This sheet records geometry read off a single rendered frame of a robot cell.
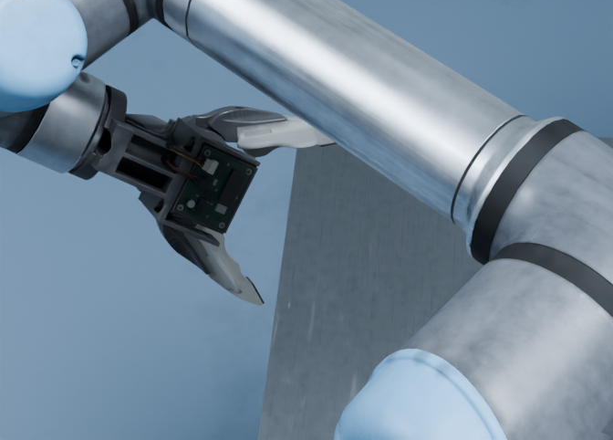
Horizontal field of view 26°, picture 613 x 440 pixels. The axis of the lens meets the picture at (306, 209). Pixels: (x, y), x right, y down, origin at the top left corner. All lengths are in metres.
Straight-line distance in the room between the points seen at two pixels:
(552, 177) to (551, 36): 1.93
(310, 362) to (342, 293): 0.08
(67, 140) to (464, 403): 0.42
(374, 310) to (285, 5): 0.54
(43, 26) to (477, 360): 0.35
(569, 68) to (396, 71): 1.83
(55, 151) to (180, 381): 1.27
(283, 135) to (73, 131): 0.17
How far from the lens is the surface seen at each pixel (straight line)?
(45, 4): 0.83
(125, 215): 2.37
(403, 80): 0.77
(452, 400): 0.63
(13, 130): 0.95
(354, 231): 1.34
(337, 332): 1.29
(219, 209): 0.98
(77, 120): 0.95
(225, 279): 1.06
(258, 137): 1.03
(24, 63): 0.82
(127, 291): 2.29
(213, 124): 1.03
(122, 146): 0.95
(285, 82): 0.81
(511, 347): 0.65
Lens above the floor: 1.96
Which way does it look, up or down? 56 degrees down
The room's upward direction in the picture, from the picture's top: straight up
